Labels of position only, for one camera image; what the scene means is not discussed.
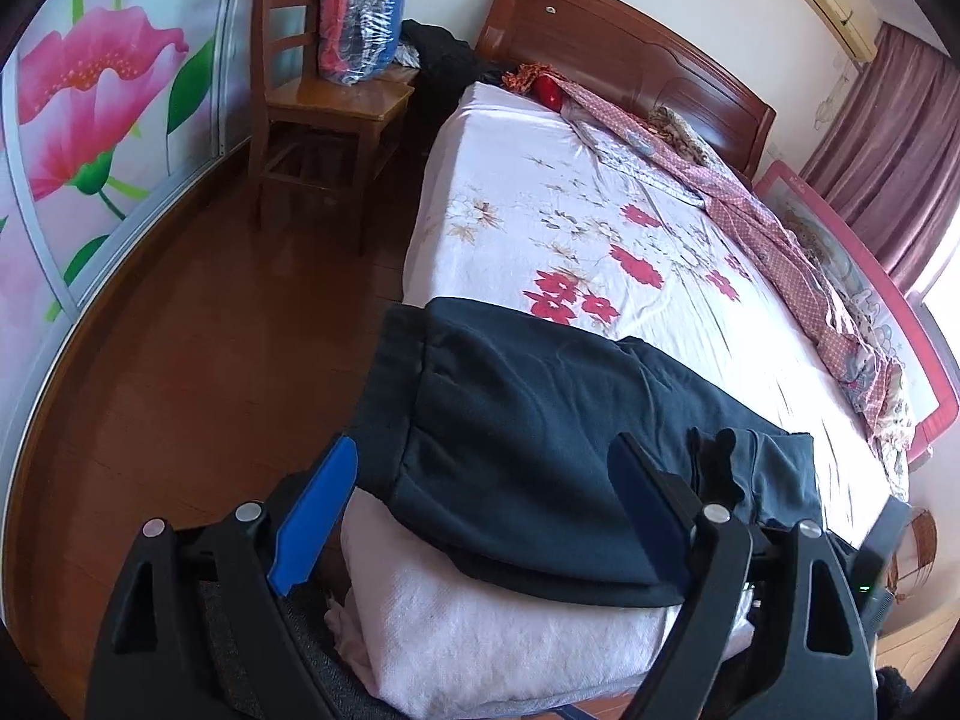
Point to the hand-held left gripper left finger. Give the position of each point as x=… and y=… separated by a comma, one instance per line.
x=315, y=517

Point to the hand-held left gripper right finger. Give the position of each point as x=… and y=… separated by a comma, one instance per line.
x=645, y=510

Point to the black pants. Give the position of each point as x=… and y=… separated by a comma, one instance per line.
x=540, y=435

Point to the pink patterned quilt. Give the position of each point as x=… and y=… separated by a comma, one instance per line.
x=765, y=240

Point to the white floral bedsheet bed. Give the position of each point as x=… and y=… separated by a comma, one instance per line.
x=540, y=225

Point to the mauve curtain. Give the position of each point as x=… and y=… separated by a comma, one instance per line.
x=892, y=150

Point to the wooden chair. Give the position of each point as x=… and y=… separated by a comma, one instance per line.
x=330, y=105

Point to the red pillow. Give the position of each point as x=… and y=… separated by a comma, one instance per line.
x=551, y=92

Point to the flower print wardrobe door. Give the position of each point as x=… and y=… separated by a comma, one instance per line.
x=90, y=105

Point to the black clothes pile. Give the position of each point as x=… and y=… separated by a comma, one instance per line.
x=450, y=52

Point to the clear plastic bag of clothes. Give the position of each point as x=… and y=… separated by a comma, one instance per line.
x=360, y=15

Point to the pink bed rail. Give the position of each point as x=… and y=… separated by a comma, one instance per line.
x=862, y=262

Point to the wall air conditioner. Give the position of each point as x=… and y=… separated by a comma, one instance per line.
x=836, y=4

